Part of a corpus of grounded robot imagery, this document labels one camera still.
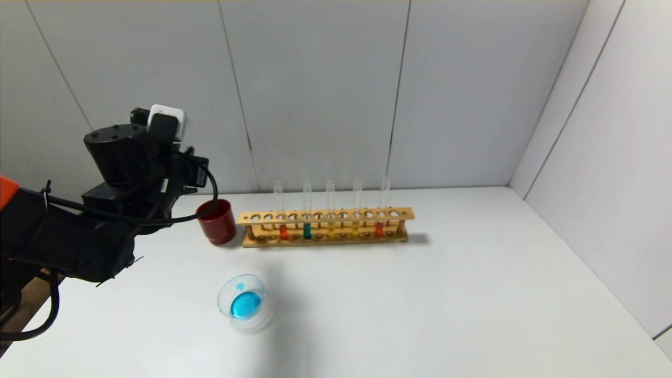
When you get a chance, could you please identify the dark red plastic cup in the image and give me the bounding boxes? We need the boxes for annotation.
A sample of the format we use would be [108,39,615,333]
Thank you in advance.
[196,198,237,246]

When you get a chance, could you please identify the teal liquid test tube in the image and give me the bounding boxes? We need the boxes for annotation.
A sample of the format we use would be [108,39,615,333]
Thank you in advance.
[302,179,313,240]

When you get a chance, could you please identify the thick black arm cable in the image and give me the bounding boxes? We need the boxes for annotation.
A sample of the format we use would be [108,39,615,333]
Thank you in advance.
[0,269,60,342]

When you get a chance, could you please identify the yellow liquid test tube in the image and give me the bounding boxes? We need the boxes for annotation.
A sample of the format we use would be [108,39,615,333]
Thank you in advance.
[326,180,337,239]
[352,179,363,237]

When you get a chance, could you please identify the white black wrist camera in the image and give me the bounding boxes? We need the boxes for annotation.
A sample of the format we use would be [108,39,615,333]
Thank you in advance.
[146,104,187,146]

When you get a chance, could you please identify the thin black camera cable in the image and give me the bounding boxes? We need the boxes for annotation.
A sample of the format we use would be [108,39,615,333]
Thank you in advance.
[42,164,219,227]

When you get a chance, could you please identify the red liquid test tube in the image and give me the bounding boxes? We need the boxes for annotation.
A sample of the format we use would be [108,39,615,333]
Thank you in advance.
[374,176,392,237]
[274,181,289,241]

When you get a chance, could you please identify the wooden test tube rack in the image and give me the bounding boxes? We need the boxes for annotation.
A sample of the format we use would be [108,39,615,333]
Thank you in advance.
[237,207,415,248]

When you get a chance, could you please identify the glass beaker with blue liquid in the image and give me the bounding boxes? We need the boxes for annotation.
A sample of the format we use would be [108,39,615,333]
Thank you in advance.
[217,274,276,333]

